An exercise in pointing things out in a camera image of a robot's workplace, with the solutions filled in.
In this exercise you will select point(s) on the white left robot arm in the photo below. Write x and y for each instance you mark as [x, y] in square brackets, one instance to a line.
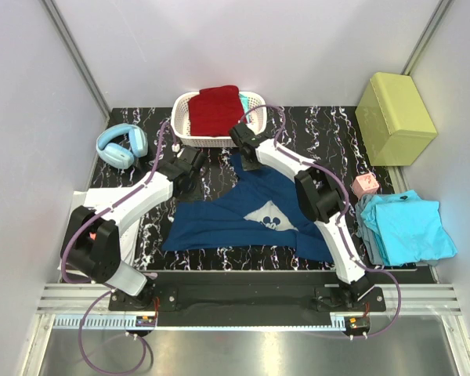
[92, 240]

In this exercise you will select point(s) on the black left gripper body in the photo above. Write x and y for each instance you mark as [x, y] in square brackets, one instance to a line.
[192, 182]

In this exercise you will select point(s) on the cyan t shirt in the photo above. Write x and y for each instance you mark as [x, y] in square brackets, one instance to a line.
[408, 229]

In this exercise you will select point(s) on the grey-blue t shirt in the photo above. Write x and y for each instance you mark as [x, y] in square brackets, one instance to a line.
[366, 234]

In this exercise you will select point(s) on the white plastic basket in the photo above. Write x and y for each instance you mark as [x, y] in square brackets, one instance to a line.
[180, 122]

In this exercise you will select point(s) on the pink cube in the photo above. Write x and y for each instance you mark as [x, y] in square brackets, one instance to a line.
[365, 184]

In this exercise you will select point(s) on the folded red t shirt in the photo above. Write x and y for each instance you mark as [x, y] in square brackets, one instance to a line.
[214, 111]

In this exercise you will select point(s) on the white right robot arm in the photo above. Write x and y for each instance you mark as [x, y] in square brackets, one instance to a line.
[321, 199]

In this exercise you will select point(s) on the yellow-green box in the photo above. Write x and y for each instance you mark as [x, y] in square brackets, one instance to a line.
[394, 122]

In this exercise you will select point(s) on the light blue headphones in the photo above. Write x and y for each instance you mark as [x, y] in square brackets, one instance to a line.
[116, 155]

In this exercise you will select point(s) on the folded teal t shirt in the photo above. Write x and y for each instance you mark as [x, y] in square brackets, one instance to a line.
[246, 104]

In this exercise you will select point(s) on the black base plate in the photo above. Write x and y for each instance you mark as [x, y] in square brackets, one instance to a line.
[317, 290]

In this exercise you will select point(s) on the navy blue t shirt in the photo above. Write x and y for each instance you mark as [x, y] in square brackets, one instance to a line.
[262, 209]

